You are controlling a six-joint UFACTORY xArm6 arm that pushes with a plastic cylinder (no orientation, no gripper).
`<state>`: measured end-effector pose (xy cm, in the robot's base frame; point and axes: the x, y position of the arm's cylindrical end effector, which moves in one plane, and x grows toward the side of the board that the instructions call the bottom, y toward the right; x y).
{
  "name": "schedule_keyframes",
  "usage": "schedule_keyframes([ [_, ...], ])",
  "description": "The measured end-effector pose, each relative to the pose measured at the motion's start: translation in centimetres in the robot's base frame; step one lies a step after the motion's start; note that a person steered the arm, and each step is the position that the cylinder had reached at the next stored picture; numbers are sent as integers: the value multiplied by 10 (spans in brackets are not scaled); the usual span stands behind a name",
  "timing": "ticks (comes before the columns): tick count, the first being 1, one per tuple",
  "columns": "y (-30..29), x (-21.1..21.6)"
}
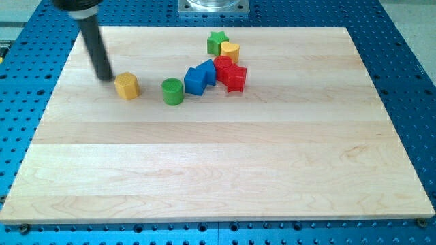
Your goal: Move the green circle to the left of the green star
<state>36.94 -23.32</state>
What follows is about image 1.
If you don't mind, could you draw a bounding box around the red star block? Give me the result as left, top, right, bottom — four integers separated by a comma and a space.
223, 64, 247, 92

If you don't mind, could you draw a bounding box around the green star block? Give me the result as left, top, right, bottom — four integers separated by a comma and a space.
206, 31, 230, 56

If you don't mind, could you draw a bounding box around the blue cube block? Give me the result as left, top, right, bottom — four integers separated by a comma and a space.
184, 67, 206, 96

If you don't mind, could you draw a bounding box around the green cylinder block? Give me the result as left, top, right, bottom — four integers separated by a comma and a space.
161, 78, 184, 105

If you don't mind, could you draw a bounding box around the blue triangle block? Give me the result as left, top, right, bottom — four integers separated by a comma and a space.
196, 59, 217, 86

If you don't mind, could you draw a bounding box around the red cylinder block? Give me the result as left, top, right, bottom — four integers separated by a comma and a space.
213, 56, 233, 83

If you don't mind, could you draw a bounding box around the yellow heart block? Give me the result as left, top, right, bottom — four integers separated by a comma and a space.
220, 41, 240, 63

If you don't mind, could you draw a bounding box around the wooden board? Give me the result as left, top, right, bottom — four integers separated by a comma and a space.
1, 27, 435, 224

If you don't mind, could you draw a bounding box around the yellow hexagon block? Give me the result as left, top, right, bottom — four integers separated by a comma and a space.
114, 72, 140, 100

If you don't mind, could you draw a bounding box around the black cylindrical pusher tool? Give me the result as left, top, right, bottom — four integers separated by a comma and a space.
68, 5, 113, 81

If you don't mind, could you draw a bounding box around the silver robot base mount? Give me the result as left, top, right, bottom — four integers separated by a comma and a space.
178, 0, 250, 14

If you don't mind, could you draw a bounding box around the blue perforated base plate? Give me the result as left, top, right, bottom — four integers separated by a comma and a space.
1, 1, 435, 244

